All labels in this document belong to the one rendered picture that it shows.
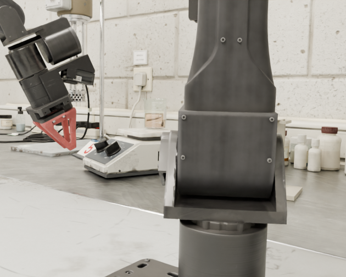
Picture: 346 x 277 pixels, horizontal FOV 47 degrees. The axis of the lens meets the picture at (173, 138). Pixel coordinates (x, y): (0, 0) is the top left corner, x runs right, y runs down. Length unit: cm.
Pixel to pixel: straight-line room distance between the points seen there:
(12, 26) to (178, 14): 76
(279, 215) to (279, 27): 97
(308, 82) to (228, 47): 90
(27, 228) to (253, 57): 35
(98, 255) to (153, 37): 110
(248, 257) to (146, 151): 56
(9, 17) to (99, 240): 43
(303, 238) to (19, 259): 31
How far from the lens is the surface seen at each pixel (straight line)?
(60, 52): 77
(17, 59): 76
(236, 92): 27
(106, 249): 44
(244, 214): 28
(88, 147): 110
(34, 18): 198
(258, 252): 28
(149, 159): 82
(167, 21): 142
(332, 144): 99
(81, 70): 79
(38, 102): 76
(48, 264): 42
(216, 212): 27
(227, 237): 27
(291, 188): 73
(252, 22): 28
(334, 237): 53
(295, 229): 54
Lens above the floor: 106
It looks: 6 degrees down
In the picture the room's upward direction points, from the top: 1 degrees clockwise
